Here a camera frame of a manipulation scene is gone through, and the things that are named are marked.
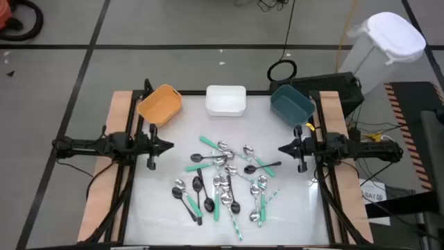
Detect white paper sheet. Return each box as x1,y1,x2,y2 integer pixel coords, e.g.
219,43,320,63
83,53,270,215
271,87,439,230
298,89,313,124
359,178,392,227

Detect black hazard-striped mat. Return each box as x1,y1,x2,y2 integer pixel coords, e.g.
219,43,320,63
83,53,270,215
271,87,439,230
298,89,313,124
383,81,444,192

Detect black cable with coil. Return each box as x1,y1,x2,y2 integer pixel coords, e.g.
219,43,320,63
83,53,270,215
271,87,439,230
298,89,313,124
266,0,298,83

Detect dark teal plastic bin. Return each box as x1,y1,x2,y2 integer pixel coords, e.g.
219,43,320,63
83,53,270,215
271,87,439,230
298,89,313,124
269,84,316,128

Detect tan wooden side board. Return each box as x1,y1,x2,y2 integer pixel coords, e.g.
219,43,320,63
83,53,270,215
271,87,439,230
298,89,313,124
76,90,135,243
318,90,375,244

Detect black computer case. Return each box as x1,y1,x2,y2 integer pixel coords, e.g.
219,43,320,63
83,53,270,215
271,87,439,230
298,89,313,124
268,72,366,118

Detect black cable tangle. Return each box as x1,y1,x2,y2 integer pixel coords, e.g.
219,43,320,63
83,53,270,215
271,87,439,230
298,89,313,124
232,0,291,13

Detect yellow cable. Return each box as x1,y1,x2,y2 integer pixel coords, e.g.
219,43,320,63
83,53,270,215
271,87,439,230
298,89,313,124
334,0,358,74

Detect white lidded trash bin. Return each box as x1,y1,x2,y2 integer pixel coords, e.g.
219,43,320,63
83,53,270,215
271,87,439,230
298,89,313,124
338,11,427,95

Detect black metal beam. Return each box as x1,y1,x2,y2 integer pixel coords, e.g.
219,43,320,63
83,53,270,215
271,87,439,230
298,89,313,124
364,199,441,219

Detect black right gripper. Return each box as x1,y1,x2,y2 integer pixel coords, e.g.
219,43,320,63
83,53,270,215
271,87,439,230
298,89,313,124
278,125,315,174

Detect yellow power plug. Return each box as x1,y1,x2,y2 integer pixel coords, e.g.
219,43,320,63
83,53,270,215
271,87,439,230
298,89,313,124
362,131,384,143

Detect orange vacuum cleaner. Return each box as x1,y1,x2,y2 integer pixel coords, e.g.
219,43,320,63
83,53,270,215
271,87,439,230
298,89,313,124
0,0,13,31

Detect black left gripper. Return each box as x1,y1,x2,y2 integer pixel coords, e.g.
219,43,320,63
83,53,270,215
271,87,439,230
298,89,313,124
140,124,175,171

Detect black spoon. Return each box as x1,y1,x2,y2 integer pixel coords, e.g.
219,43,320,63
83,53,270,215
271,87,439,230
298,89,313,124
189,152,228,163
171,186,198,223
191,176,204,226
196,168,216,214
225,174,241,215
244,160,282,175

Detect orange plastic bin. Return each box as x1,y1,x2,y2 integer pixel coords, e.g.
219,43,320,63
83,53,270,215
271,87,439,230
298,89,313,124
137,83,184,128

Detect black floor cable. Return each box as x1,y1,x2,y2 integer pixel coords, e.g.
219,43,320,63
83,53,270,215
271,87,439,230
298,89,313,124
55,158,119,201

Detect white plastic bin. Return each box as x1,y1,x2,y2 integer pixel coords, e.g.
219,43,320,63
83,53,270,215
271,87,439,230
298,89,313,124
205,85,248,117

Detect black vacuum hose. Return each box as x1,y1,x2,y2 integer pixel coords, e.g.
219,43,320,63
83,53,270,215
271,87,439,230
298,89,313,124
0,0,44,42

